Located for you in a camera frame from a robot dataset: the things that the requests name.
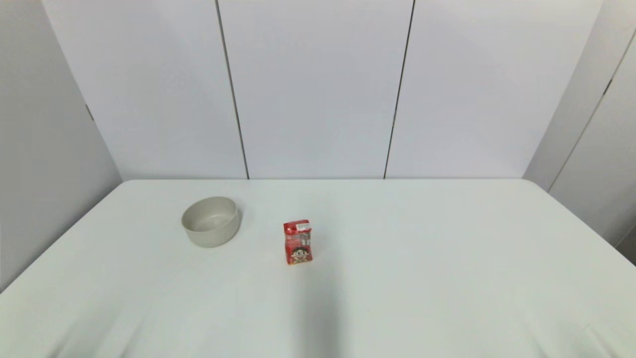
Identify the red milk carton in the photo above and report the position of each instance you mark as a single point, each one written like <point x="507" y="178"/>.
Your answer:
<point x="298" y="243"/>

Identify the beige round bowl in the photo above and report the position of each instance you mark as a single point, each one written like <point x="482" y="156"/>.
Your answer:
<point x="211" y="226"/>

